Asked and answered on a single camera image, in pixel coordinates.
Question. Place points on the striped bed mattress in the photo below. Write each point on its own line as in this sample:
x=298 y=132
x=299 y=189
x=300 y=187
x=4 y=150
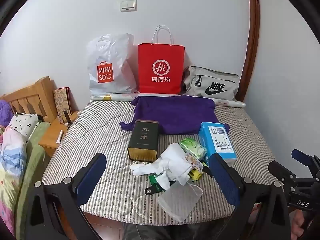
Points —
x=100 y=130

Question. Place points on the person's right hand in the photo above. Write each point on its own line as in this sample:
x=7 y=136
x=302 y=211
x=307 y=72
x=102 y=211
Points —
x=298 y=226

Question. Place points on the polka dot pillow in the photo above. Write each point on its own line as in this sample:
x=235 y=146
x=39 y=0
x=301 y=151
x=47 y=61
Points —
x=22 y=123

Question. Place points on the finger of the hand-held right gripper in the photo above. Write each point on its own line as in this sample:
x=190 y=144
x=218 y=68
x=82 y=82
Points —
x=280 y=171
x=301 y=156

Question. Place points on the black stick case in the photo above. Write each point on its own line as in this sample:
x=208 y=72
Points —
x=67 y=116

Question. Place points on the small cartoon print packet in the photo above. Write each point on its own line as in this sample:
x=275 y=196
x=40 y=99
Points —
x=193 y=162

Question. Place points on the green wet wipes pack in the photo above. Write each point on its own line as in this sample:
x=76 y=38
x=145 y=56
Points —
x=192 y=147

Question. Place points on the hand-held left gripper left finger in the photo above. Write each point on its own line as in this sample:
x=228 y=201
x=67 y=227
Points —
x=91 y=177

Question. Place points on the clear plastic bag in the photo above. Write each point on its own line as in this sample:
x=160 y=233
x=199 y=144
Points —
x=177 y=202

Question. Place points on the purple plush toy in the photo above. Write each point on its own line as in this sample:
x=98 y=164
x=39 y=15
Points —
x=5 y=112

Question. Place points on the small glass bottle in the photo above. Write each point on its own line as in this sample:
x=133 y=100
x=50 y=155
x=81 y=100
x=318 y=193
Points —
x=59 y=118

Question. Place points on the purple towel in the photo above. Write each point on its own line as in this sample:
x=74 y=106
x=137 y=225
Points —
x=170 y=112

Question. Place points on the white tube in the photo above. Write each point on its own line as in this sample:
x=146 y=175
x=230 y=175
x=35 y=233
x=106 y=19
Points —
x=60 y=137

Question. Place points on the white wall switch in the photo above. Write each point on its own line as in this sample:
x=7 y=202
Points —
x=128 y=5

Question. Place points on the person's dark pants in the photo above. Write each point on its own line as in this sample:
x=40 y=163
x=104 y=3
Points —
x=162 y=233

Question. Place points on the patterned book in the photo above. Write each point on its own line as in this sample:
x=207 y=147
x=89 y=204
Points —
x=61 y=102

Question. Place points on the green blanket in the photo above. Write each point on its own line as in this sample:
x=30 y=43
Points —
x=32 y=155

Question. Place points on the white plastic shopping bag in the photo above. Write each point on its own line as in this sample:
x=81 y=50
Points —
x=112 y=55

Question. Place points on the white paper roll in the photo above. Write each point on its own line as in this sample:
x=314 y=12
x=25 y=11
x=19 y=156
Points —
x=232 y=103

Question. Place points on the grey waist bag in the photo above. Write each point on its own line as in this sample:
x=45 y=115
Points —
x=225 y=78

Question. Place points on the floral quilt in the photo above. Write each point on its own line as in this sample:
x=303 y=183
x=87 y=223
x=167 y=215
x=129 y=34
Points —
x=12 y=160

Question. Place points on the wooden bedside table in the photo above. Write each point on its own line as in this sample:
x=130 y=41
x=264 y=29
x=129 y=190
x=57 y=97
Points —
x=51 y=135

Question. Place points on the blue tissue pack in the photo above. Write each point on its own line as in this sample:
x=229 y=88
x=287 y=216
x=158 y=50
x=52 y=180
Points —
x=207 y=140

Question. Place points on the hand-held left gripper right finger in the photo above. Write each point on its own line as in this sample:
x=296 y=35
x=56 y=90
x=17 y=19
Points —
x=225 y=180

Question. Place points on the green foil packet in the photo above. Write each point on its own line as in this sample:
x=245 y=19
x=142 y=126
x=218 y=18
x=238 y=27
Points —
x=153 y=180

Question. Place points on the wooden headboard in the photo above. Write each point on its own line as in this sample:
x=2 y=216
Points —
x=32 y=92

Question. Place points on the dark green tea tin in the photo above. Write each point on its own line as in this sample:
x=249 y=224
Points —
x=142 y=140

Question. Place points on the red paper bag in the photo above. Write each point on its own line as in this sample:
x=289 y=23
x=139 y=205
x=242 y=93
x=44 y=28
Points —
x=150 y=55

